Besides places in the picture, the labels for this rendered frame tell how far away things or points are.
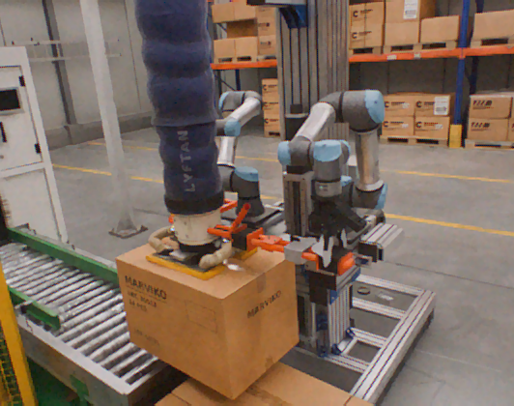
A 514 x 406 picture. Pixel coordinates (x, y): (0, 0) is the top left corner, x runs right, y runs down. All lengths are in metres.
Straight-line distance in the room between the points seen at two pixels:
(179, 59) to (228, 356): 0.98
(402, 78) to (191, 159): 8.81
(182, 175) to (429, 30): 7.37
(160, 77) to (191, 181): 0.36
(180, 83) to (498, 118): 7.29
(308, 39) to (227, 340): 1.32
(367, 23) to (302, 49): 6.93
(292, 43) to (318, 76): 0.19
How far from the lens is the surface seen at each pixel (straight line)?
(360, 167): 1.87
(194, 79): 1.55
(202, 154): 1.59
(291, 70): 2.20
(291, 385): 1.96
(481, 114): 8.49
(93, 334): 2.49
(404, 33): 8.79
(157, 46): 1.56
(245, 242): 1.54
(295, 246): 1.45
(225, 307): 1.51
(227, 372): 1.66
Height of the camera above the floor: 1.81
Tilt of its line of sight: 19 degrees down
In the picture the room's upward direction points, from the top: 4 degrees counter-clockwise
